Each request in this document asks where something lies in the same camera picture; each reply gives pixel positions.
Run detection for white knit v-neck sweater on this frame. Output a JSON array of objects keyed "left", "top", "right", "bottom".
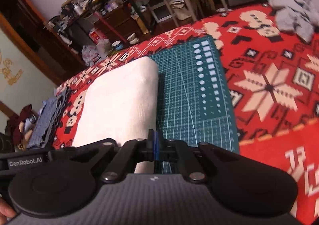
[{"left": 72, "top": 57, "right": 159, "bottom": 176}]

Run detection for person left hand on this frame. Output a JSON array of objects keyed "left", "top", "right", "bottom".
[{"left": 0, "top": 198, "right": 17, "bottom": 225}]

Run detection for folded blue jeans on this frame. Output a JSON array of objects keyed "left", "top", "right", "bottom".
[{"left": 27, "top": 87, "right": 72, "bottom": 150}]

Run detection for green cutting mat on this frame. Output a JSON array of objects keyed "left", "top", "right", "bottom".
[{"left": 150, "top": 35, "right": 239, "bottom": 153}]

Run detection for blue white ceramic bowl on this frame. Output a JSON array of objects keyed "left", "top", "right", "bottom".
[{"left": 112, "top": 40, "right": 124, "bottom": 51}]

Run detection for white plastic bag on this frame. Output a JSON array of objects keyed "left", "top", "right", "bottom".
[{"left": 81, "top": 45, "right": 100, "bottom": 66}]

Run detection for brown wooden drawer cabinet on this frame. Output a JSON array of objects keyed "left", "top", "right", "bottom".
[{"left": 94, "top": 3, "right": 143, "bottom": 42}]

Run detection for red patterned christmas blanket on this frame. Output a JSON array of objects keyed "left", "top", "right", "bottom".
[{"left": 53, "top": 5, "right": 318, "bottom": 224}]

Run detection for grey crumpled garment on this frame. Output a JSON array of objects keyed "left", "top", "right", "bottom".
[{"left": 268, "top": 0, "right": 318, "bottom": 43}]

